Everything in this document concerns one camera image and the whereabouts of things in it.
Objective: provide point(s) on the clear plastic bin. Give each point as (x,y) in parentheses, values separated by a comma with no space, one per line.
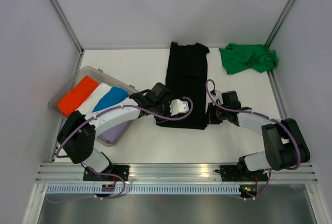
(99,77)

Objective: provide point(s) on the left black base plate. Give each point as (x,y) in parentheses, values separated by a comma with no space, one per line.
(116,169)

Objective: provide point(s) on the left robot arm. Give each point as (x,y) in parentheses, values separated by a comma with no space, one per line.
(77,136)

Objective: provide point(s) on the left aluminium frame post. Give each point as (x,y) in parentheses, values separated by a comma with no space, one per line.
(63,19)

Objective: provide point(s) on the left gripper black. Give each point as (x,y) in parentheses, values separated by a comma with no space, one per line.
(168,110)

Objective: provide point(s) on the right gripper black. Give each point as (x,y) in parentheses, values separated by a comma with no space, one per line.
(210,118)

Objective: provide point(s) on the right aluminium frame post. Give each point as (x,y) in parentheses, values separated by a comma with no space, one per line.
(278,24)

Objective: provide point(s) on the blue rolled t shirt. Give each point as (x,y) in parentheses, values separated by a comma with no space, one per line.
(114,96)

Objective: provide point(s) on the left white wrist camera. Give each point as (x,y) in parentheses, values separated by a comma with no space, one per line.
(178,106)

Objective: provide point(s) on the white slotted cable duct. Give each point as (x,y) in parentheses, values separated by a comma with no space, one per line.
(143,189)

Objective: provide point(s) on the aluminium frame post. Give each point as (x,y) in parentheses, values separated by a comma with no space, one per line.
(278,24)
(63,19)

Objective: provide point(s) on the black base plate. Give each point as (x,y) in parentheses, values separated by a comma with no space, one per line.
(231,173)
(116,169)

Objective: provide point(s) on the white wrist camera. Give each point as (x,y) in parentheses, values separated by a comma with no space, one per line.
(178,106)
(217,96)

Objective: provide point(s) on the green t shirt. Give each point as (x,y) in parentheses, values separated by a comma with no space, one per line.
(237,58)

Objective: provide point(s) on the aluminium front rail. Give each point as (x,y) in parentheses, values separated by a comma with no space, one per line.
(168,173)

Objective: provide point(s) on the black t shirt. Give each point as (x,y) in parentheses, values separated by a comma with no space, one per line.
(186,76)

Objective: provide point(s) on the orange rolled t shirt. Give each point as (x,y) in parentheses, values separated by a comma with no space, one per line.
(71,101)

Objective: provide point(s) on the lilac rolled t shirt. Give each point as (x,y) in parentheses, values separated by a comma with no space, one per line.
(111,135)

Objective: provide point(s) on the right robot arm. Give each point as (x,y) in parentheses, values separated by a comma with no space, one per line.
(284,144)

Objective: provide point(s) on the white rolled t shirt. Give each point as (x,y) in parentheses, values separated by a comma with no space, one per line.
(92,100)

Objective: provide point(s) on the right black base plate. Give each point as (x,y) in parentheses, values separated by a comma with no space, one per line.
(231,173)

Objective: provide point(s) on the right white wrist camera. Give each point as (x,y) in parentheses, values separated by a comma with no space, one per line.
(217,96)

